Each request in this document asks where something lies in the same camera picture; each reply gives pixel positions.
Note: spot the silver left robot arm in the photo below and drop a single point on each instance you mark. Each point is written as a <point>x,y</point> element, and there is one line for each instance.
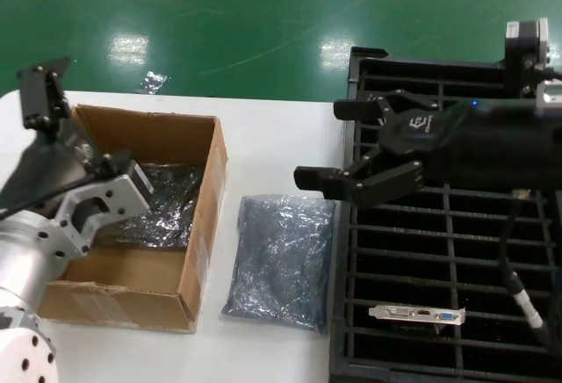
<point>22,269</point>

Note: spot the silver left wrist bracket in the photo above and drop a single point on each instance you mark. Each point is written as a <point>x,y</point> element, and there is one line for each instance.
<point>96,207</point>

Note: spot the silver wrist bracket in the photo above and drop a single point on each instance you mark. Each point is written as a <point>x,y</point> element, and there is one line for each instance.
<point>524,53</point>
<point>96,207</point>

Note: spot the graphics card in antistatic bag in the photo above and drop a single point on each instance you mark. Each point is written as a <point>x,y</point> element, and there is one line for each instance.
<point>167,207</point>

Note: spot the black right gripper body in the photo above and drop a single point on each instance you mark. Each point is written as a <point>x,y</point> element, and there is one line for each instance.
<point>483,146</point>

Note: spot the graphics card with metal bracket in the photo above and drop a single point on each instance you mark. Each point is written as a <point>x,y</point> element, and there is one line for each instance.
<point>417,315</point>

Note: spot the grey antistatic plastic bag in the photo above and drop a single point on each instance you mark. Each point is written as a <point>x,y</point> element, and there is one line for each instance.
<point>281,260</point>

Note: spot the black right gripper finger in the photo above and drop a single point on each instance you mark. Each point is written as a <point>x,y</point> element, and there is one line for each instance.
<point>373,181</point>
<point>373,108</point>

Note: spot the silver right wrist bracket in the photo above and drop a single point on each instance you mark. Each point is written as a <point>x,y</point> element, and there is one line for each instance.
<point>524,53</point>

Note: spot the black slotted plastic container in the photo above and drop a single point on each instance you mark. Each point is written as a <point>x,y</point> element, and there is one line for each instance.
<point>443,247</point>

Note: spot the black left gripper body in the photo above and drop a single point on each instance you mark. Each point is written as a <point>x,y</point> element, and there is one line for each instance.
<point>44,163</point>

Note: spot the crumpled foil scrap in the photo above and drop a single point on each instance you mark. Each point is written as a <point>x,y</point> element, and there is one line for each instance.
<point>151,83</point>

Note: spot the brown cardboard box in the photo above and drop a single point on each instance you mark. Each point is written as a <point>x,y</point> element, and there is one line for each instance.
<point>145,130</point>

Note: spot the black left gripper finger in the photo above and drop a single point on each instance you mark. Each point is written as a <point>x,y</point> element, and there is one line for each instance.
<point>35,88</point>
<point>56,106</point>

